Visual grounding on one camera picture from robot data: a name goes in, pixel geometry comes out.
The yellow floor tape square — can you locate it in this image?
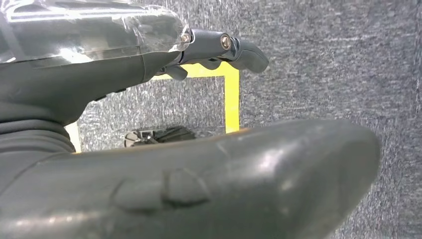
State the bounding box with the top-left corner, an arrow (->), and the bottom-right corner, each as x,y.
64,62 -> 240,153

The black robot foot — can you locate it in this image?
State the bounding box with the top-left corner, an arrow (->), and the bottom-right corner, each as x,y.
124,126 -> 196,148

